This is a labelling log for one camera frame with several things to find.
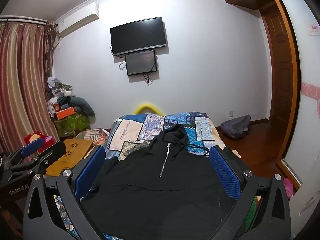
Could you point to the striped red curtain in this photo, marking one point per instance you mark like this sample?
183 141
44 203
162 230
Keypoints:
26 63

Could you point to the small wall monitor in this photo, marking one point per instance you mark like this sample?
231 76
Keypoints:
142 62

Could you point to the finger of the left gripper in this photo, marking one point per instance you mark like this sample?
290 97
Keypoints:
32 147

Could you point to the pink slipper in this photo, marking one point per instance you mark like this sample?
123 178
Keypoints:
288 187

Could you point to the blue patchwork bed quilt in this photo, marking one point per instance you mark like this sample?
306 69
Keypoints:
133 132

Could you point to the white air conditioner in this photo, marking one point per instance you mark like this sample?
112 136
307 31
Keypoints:
78 19

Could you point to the wooden laptop tray table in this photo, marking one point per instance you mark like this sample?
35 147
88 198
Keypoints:
76 149

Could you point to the red plush toy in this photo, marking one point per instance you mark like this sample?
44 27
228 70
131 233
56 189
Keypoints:
48 140

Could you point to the black zip hoodie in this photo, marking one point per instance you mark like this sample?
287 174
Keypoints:
161 191

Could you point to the large wall television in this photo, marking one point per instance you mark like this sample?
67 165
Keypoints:
138 35

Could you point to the wooden door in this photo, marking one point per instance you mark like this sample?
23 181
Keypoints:
281 62

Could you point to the wall power socket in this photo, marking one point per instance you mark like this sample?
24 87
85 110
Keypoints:
230 113

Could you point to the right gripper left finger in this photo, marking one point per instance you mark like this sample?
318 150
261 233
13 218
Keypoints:
41 217

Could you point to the grey backpack on floor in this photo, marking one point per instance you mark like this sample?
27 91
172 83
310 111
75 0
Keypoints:
236 128

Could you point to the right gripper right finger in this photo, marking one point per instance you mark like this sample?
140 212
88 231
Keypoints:
262 208

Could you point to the striped folded cloth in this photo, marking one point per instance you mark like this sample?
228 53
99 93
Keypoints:
98 135

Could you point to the orange box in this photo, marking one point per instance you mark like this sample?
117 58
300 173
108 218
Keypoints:
64 113

